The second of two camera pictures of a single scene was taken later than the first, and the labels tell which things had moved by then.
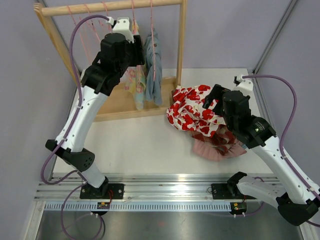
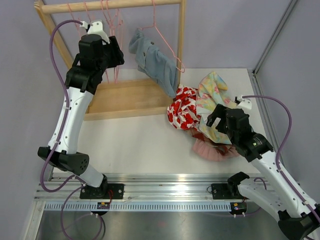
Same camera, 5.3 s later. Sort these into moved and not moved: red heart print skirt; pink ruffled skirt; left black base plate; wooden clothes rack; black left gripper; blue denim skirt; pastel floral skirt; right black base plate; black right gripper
Moved: black right gripper; blue denim skirt; black left gripper; pastel floral skirt
Not moved: pink ruffled skirt; wooden clothes rack; right black base plate; red heart print skirt; left black base plate
